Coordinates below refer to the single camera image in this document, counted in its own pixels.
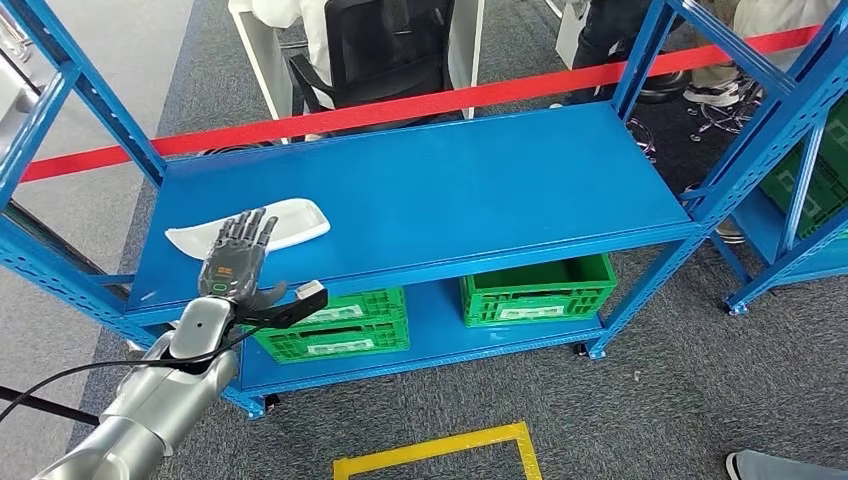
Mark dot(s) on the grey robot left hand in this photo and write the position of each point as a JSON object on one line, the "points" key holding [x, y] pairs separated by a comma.
{"points": [[232, 265]]}

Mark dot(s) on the white plastic car part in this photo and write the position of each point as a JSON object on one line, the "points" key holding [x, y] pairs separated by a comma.
{"points": [[301, 222]]}

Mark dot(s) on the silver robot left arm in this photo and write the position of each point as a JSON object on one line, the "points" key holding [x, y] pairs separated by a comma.
{"points": [[166, 397]]}

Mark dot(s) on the blue steel shelf rack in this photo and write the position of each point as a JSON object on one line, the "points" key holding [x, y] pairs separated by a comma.
{"points": [[803, 185], [430, 185]]}

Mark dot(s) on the red barrier belt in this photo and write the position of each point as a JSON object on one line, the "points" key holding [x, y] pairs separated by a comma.
{"points": [[397, 108]]}

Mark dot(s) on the black pole stand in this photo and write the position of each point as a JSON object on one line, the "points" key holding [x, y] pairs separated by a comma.
{"points": [[46, 405]]}

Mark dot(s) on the black office chair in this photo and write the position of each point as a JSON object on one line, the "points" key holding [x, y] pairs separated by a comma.
{"points": [[384, 53]]}

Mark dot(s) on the yellow floor tape square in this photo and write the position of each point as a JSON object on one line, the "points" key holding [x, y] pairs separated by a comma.
{"points": [[430, 446]]}

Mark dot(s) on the green open plastic crate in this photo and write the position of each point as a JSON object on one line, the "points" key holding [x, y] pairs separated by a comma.
{"points": [[536, 301]]}

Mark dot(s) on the black round stool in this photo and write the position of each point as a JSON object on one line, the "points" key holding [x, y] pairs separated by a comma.
{"points": [[666, 86]]}

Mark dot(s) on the grey sneaker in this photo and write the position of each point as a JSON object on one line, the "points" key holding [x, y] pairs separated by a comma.
{"points": [[729, 232]]}

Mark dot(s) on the chrome chair base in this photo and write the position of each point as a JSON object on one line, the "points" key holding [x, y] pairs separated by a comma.
{"points": [[725, 116]]}

